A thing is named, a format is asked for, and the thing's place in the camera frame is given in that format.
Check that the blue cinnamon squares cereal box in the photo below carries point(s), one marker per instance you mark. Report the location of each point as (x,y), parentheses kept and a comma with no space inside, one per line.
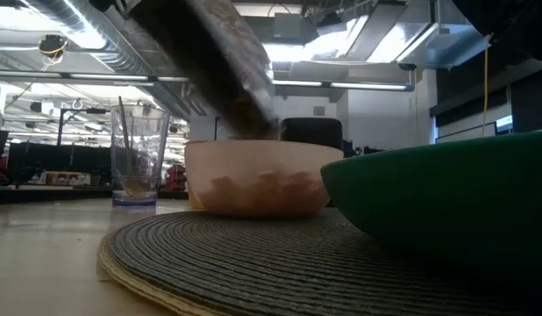
(196,48)

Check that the green plate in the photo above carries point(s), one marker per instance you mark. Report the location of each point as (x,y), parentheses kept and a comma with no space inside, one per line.
(451,193)

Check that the grey round woven placemat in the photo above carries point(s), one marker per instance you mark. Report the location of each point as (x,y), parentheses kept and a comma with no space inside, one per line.
(262,263)

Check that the brown cereal pieces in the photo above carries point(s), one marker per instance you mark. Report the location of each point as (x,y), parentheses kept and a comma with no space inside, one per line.
(271,193)

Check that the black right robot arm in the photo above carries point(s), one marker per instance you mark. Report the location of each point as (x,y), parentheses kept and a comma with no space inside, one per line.
(512,22)

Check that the silver ceiling ventilation duct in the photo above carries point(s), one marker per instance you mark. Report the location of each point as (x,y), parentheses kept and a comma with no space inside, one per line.
(122,57)

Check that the yellow cup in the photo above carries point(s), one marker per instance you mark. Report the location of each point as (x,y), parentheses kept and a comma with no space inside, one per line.
(194,199)

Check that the translucent white cereal bowl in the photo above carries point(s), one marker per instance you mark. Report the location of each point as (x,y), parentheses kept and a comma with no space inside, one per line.
(258,162)

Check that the ceiling strip light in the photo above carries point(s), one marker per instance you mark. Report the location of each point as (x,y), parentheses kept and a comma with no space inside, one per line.
(341,84)
(104,77)

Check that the metal spoon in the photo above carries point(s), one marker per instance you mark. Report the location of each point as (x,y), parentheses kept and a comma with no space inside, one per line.
(127,149)

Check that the clear drinking glass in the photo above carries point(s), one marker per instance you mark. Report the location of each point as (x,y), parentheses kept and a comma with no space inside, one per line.
(139,149)

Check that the black toaster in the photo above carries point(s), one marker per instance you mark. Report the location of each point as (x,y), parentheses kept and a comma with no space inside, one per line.
(312,131)

